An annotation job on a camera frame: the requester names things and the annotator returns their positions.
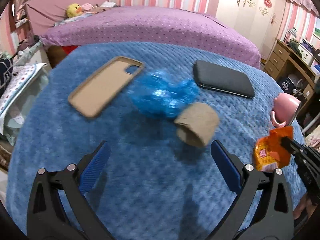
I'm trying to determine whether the orange snack wrapper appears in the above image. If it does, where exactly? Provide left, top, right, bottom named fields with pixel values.
left=253, top=126, right=293, bottom=172

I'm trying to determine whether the cardboard tape roll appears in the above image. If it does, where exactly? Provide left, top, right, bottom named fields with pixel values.
left=174, top=102, right=220, bottom=148

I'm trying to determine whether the blue plastic bag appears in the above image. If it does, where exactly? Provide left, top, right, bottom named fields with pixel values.
left=129, top=72, right=199, bottom=119

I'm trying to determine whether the right hand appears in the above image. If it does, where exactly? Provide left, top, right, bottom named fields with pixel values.
left=293, top=193, right=316, bottom=219

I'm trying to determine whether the pink steel-lined mug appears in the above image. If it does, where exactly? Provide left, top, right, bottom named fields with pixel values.
left=270, top=93, right=301, bottom=128

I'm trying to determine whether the wooden desk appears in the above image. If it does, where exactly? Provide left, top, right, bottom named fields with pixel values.
left=264, top=38, right=316, bottom=118

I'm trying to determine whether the black phone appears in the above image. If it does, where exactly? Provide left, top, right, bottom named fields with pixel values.
left=193, top=61, right=255, bottom=99

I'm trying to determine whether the tan phone case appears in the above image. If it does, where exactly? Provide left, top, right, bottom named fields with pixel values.
left=68, top=56, right=144, bottom=118

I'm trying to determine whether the white wardrobe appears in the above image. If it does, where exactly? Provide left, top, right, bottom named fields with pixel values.
left=216, top=0, right=286, bottom=60

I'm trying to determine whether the pink headboard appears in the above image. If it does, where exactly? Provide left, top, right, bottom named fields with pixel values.
left=24, top=0, right=106, bottom=36

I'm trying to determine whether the yellow duck plush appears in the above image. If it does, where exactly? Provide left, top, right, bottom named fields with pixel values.
left=66, top=3, right=82, bottom=18

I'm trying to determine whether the purple bedspread bed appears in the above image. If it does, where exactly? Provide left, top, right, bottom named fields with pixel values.
left=40, top=6, right=260, bottom=69

